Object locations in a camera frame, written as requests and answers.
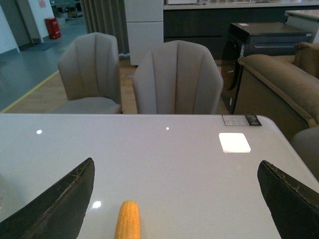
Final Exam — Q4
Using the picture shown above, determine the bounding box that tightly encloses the white tall cabinet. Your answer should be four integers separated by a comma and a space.
124, 0, 164, 66

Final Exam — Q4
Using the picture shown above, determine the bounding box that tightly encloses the grey curtain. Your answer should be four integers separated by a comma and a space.
80, 0, 129, 54

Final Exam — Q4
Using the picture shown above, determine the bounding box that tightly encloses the brown sofa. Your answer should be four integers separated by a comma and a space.
234, 42, 319, 140

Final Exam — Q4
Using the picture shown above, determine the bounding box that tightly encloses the table label sticker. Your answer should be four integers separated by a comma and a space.
222, 115, 262, 126

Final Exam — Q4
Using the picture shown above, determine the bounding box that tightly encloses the yellow corn cob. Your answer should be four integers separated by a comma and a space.
114, 200, 141, 239

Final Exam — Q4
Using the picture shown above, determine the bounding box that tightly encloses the red fire extinguisher box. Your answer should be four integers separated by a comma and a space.
45, 17, 61, 39

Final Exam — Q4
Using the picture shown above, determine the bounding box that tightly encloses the grey chair at right edge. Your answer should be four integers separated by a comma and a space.
291, 127, 319, 181

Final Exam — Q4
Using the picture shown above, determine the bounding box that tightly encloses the dark kitchen counter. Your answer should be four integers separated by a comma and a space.
163, 0, 319, 60

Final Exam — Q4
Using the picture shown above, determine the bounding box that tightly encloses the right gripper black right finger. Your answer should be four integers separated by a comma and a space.
257, 160, 319, 239

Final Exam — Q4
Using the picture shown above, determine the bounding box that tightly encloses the right beige upholstered chair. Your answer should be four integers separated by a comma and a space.
132, 40, 223, 115

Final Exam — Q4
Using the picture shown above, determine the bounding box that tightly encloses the left beige upholstered chair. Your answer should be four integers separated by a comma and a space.
55, 32, 122, 114

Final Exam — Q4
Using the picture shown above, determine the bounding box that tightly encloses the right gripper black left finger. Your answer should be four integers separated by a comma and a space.
0, 158, 95, 239

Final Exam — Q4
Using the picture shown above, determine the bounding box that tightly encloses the beige upholstered chair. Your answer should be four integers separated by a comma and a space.
55, 32, 122, 114
132, 40, 223, 115

